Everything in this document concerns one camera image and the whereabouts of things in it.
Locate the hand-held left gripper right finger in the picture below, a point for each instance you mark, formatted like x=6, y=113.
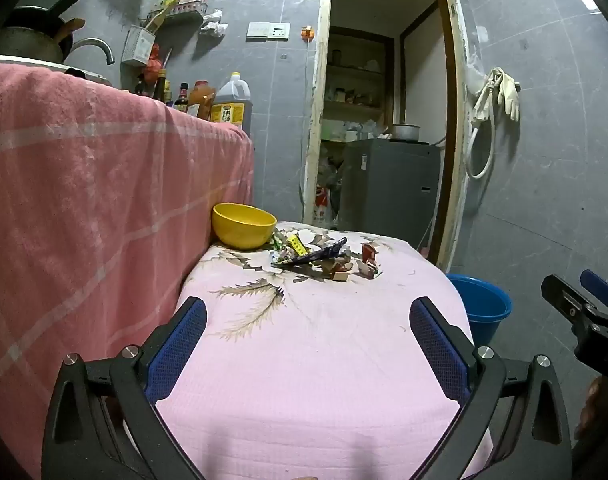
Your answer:
x=439, y=350

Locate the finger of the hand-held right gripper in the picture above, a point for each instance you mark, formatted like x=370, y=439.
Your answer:
x=601, y=286
x=564, y=299

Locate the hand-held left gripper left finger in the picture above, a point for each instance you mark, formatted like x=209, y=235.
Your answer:
x=176, y=350

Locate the blue plastic bucket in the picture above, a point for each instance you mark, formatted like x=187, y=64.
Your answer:
x=484, y=320

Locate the pile of snack wrappers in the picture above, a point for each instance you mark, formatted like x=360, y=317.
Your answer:
x=329, y=260

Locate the yellow red seasoning packet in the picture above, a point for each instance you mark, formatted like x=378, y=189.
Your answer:
x=298, y=245

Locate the person's right hand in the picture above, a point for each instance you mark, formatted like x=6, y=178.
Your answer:
x=595, y=405

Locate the pink floral blanket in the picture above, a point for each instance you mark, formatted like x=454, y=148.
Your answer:
x=309, y=360

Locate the yellow bowl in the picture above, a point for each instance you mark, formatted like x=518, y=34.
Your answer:
x=244, y=232

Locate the green white crumpled wrapper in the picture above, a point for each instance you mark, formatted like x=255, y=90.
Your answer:
x=280, y=242

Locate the grey refrigerator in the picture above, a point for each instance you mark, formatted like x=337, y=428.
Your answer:
x=389, y=190

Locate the red white sack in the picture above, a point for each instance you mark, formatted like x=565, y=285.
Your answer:
x=323, y=207

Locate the pink checked cloth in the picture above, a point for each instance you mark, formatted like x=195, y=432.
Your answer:
x=84, y=185

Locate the metal cooking pot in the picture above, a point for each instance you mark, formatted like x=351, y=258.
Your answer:
x=406, y=132

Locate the cooking oil jug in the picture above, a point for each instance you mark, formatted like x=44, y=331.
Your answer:
x=234, y=97

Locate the tall dark sauce bottle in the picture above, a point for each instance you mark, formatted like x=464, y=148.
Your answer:
x=159, y=87

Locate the red mesh bag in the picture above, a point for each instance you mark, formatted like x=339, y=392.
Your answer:
x=154, y=62

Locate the wooden storage shelf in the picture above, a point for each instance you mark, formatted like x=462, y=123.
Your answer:
x=354, y=69

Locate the white utensil holder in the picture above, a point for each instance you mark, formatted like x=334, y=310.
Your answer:
x=138, y=46

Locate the metal faucet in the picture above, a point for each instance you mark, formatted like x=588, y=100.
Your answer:
x=101, y=46

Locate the steel sink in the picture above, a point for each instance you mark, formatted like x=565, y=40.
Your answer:
x=44, y=64

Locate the white crumpled bag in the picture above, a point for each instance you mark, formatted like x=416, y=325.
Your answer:
x=214, y=24

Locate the wooden spatula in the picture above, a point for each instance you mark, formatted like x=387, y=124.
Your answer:
x=155, y=21

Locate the black wok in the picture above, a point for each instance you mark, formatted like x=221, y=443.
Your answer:
x=34, y=20

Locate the wooden door frame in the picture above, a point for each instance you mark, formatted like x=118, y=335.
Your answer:
x=316, y=110

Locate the white wall switch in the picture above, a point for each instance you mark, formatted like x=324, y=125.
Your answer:
x=257, y=31

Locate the white wall socket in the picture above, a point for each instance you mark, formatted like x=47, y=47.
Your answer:
x=278, y=31

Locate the wall rack with packets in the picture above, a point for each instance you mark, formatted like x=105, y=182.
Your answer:
x=181, y=10

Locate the orange wall hook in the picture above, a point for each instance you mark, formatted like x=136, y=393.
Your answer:
x=308, y=33

